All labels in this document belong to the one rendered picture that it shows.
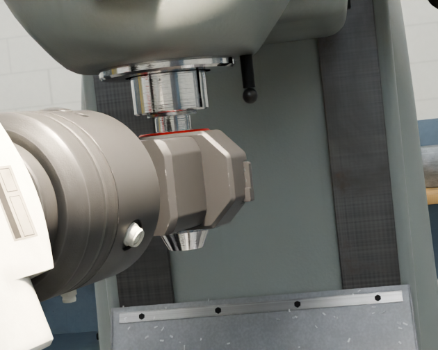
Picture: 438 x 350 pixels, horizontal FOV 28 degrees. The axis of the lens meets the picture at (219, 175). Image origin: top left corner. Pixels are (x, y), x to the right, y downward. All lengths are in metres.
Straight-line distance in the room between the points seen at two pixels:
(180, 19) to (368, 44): 0.47
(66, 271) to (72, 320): 4.70
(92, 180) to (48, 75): 4.63
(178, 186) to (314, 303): 0.49
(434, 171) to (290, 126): 3.36
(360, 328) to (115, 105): 0.35
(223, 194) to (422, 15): 4.34
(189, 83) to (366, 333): 0.45
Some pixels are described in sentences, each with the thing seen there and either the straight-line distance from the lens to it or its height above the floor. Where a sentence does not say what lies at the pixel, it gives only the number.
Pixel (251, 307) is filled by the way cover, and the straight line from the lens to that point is 0.93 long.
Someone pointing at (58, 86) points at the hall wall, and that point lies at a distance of 4.99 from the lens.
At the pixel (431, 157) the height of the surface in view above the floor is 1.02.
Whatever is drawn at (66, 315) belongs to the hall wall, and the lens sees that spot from 5.09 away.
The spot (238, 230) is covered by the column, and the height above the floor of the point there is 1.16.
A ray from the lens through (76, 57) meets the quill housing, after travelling 0.50.
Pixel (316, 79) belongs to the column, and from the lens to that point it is 0.91.
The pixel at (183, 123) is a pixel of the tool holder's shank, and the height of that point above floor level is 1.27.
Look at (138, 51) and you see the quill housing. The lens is 0.48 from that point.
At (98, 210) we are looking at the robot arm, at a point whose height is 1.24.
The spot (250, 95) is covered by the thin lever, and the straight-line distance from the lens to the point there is 0.54.
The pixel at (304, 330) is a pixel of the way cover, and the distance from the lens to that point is 0.92.
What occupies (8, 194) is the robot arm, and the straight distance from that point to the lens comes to 0.35.
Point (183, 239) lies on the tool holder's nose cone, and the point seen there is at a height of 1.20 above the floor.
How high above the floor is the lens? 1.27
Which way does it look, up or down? 3 degrees down
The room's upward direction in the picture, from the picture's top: 6 degrees counter-clockwise
